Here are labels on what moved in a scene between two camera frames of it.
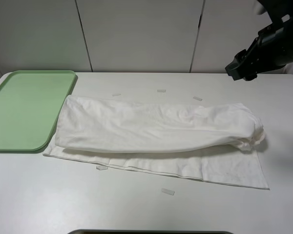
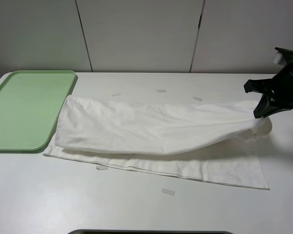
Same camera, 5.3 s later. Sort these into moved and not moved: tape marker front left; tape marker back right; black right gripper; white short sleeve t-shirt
Moved: black right gripper
Not moved: tape marker back right; white short sleeve t-shirt; tape marker front left
